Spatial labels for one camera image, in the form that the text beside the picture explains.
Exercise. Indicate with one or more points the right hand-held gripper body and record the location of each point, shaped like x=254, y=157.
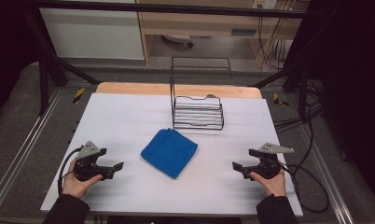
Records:
x=268, y=166

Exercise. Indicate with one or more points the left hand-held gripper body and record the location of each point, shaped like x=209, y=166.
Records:
x=86, y=169

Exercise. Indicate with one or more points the blue towel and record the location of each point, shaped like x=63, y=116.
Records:
x=170, y=152

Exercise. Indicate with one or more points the person's right hand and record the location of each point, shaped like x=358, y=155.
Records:
x=274, y=186

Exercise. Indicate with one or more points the person's left hand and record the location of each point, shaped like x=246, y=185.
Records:
x=74, y=186

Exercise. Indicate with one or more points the white table mat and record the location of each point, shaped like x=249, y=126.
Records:
x=123, y=124

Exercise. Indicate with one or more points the yellow black striped tape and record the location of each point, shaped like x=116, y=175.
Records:
x=78, y=95
x=280, y=100

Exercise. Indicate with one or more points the wooden table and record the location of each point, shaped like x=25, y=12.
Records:
x=136, y=88

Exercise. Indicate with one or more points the white cabinet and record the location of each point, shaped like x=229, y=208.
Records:
x=92, y=34

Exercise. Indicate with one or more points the black curtain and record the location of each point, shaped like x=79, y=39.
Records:
x=353, y=77

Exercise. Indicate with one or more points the chair base with caster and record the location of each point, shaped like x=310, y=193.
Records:
x=177, y=39

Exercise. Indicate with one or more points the light wooden desk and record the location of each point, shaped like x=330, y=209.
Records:
x=201, y=25

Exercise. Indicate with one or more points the white power strip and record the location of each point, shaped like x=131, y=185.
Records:
x=265, y=3

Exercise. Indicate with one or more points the aluminium floor rail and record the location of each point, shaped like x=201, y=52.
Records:
x=24, y=146
x=328, y=180

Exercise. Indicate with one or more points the black metal frame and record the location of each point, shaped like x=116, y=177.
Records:
x=176, y=8

